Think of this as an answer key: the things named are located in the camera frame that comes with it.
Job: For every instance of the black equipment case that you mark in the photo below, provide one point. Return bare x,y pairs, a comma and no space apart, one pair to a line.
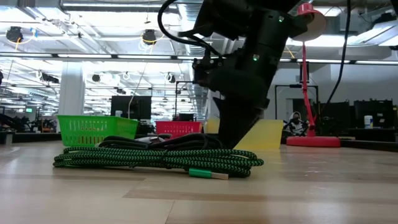
337,115
382,112

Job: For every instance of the red plastic basket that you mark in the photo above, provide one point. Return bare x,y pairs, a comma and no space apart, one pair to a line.
178,129

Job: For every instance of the red desk lamp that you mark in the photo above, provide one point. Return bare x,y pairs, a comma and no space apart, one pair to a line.
312,141

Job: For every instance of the white canister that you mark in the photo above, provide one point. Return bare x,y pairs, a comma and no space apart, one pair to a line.
368,122

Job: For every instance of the small white cup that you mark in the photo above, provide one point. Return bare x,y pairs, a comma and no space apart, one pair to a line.
118,113

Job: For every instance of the green plastic basket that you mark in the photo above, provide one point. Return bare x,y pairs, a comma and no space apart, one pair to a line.
90,129

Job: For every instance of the black ceiling device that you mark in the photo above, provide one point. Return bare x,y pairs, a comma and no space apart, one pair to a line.
14,34
149,36

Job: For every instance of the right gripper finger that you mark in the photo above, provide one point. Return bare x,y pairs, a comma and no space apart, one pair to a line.
248,124
225,121

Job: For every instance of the white column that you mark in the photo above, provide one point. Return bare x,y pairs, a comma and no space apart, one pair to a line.
71,93

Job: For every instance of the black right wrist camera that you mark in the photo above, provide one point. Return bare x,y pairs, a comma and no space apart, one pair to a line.
203,73

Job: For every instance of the person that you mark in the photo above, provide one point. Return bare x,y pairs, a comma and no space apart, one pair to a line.
296,119

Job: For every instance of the yellow translucent plastic bin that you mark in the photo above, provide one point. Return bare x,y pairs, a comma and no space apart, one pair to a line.
264,133

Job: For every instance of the black frame stand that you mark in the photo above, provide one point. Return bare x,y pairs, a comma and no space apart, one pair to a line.
295,86

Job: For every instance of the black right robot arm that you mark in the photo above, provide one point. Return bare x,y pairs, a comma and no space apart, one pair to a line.
267,31

